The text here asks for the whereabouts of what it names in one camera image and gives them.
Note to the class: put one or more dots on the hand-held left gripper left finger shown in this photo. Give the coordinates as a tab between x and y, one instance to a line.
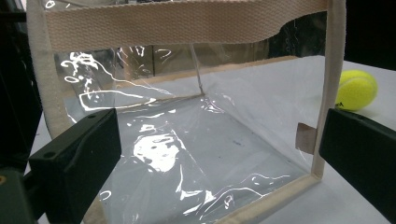
74	165

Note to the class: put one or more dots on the yellow tennis ball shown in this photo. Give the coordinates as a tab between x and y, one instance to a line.
358	90

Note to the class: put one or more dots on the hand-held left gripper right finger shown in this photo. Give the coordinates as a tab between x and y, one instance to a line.
361	149

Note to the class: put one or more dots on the clear plastic bag beige trim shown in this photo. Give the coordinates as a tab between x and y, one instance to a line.
193	130

